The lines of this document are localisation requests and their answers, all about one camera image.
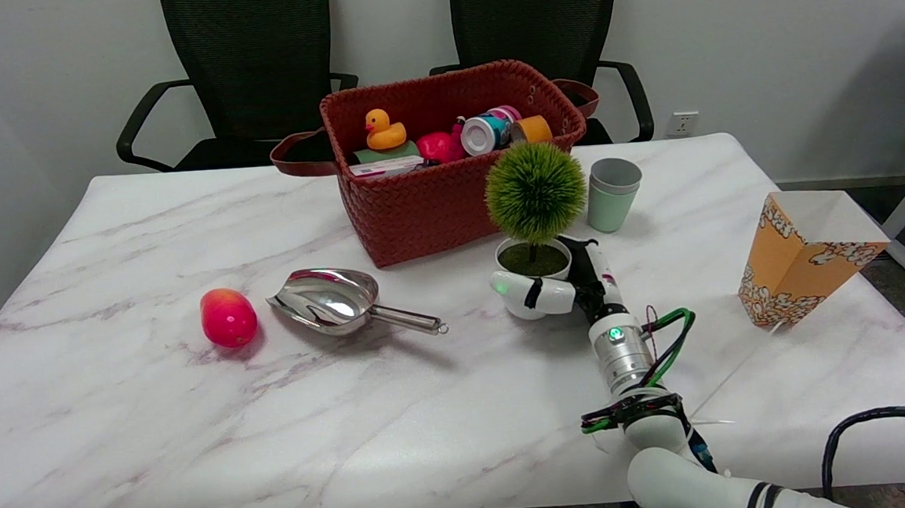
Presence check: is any grey plastic cup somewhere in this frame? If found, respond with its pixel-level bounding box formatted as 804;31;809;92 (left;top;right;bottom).
590;156;645;198

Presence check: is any orange popcorn box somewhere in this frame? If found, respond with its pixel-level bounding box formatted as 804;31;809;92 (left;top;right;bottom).
732;185;896;329

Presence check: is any long white zip tie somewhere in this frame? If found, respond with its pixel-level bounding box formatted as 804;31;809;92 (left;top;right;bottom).
678;318;794;430

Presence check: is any shiny metal scoop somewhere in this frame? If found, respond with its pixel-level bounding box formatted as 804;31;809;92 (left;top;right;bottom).
264;260;450;346

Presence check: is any white wall socket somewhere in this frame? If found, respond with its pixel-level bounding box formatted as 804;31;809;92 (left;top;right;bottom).
665;111;701;138

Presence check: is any white and pink carton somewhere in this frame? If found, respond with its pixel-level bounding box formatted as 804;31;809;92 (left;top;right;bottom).
348;155;426;179

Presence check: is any black mesh office chair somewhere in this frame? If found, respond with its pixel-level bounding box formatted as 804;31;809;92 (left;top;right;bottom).
426;0;656;155
107;0;364;176

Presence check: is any yellow rubber duck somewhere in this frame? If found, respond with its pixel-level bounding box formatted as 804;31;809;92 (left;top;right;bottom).
364;107;409;152

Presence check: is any pale green plastic cup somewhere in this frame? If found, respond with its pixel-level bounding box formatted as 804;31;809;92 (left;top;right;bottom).
584;172;645;235

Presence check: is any red toy mango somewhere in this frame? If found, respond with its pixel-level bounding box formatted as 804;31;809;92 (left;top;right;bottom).
199;286;260;350

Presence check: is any red woven basket with handles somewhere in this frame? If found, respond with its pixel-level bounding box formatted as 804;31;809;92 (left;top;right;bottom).
266;54;610;275

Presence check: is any pink plastic toy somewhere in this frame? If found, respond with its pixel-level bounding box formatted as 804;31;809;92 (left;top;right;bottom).
415;124;469;165

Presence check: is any can with white lid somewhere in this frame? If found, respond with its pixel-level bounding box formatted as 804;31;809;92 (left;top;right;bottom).
460;113;514;158

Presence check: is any green flat block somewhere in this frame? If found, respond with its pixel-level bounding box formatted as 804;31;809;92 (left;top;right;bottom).
353;140;421;165

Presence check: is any thick black cable loop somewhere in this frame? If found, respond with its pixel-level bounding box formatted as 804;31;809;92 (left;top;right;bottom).
817;405;905;504

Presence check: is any green and black cable bundle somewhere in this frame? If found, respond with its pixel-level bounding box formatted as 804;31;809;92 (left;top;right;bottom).
574;305;704;436

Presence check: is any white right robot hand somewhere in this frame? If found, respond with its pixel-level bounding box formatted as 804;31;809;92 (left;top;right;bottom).
487;231;631;333

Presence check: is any green ball plant white pot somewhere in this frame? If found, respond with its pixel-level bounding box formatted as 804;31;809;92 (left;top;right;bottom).
481;138;595;323

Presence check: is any orange tape roll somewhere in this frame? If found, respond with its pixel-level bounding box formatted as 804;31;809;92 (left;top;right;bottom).
511;114;554;147

